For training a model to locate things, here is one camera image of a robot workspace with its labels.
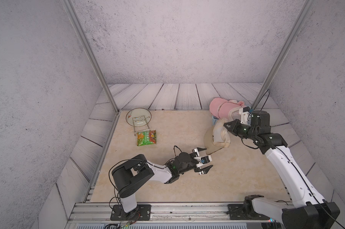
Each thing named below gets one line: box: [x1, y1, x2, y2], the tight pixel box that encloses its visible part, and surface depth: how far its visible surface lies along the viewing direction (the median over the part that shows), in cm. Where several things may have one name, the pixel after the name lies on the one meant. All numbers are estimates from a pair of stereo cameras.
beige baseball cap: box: [203, 117, 231, 156], surface depth 77 cm
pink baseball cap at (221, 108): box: [209, 97, 242, 119], surface depth 112 cm
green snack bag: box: [136, 128, 157, 147], surface depth 101 cm
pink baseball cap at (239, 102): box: [227, 99, 245, 107], surface depth 114 cm
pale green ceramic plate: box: [125, 107, 153, 127], surface depth 102 cm
